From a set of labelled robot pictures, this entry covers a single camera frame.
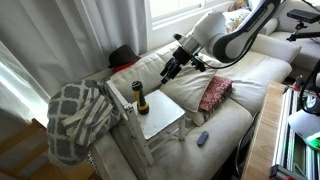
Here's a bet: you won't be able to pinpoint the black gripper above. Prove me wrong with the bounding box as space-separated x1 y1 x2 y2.
159 46 207 85

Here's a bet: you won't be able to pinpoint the yellow and black flashlight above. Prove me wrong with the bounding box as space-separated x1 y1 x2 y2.
131 80 150 116

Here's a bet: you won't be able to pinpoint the white wooden chair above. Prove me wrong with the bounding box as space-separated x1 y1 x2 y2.
105 79 187 167

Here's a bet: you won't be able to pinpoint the beige throw pillow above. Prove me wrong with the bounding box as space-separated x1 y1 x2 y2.
159 44 223 114

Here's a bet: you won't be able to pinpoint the red patterned cushion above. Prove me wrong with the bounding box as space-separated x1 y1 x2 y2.
198 76 234 113

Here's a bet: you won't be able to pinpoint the red cloth under hat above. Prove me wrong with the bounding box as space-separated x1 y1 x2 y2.
110 59 139 74

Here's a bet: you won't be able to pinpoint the black brimmed hat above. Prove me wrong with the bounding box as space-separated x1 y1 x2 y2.
107 44 141 70

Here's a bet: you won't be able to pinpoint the beige flat cushion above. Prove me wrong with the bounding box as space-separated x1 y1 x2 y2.
186 105 216 128

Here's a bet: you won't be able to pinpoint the dark remote control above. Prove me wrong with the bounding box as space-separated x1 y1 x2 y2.
196 130 210 147

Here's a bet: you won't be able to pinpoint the colourful floral quilt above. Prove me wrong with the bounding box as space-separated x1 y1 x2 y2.
223 0 254 34

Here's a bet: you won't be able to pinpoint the beige fabric sofa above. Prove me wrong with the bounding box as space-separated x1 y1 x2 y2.
88 31 303 180

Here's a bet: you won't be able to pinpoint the grey white striped cloth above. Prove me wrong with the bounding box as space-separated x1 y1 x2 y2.
61 87 116 148

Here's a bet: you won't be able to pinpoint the grey white patterned blanket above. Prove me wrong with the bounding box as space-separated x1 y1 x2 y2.
46 79 123 167

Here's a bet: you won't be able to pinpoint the white curtain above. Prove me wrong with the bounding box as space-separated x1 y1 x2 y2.
0 0 149 128

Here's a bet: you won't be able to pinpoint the grey sofa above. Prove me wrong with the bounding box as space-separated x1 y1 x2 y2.
259 0 320 73

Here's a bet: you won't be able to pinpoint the wooden stairs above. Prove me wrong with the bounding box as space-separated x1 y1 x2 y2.
0 118 96 180

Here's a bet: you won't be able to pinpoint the white window frame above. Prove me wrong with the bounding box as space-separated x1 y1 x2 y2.
144 0 234 32

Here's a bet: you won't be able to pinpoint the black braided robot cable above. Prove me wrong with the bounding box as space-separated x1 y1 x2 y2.
198 31 259 70

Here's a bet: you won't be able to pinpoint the black floor cable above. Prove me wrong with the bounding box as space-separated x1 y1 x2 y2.
234 111 261 178

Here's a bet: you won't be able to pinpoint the aluminium rail frame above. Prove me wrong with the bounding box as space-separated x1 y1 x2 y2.
269 84 320 180

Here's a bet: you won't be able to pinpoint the black camera on stand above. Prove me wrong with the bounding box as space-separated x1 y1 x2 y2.
286 8 320 43

